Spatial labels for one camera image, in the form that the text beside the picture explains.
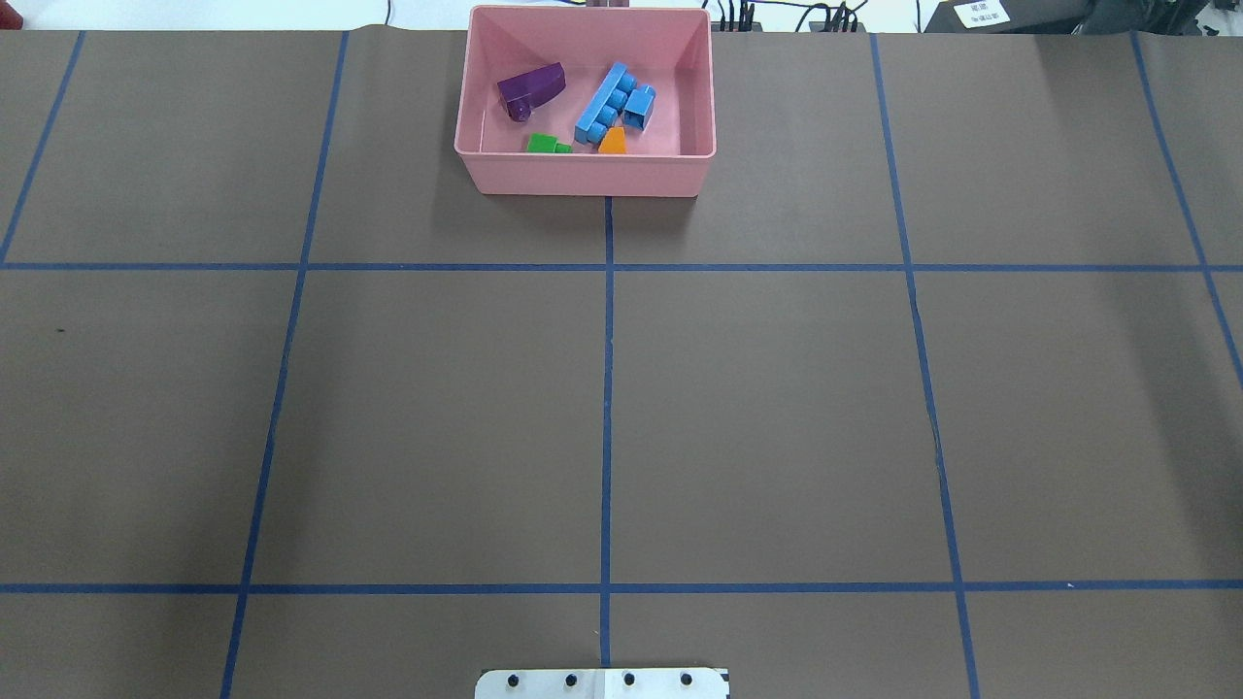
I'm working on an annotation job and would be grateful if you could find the orange sloped block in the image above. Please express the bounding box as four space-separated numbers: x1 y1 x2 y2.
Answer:
595 126 626 154

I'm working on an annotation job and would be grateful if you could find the green block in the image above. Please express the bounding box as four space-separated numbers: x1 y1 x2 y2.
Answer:
525 132 573 154

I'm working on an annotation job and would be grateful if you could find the long blue block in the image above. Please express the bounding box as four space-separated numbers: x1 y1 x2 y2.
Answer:
573 62 638 146

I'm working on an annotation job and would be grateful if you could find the small blue block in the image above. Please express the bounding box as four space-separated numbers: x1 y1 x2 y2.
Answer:
622 85 656 131

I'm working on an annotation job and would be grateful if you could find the purple curved block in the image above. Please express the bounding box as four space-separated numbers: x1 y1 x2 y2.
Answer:
496 62 566 123

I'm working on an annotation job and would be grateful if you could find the pink plastic box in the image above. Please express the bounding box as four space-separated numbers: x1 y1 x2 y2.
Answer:
454 5 718 198

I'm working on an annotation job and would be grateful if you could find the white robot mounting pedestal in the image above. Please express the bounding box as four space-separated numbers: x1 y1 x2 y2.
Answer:
474 667 731 698

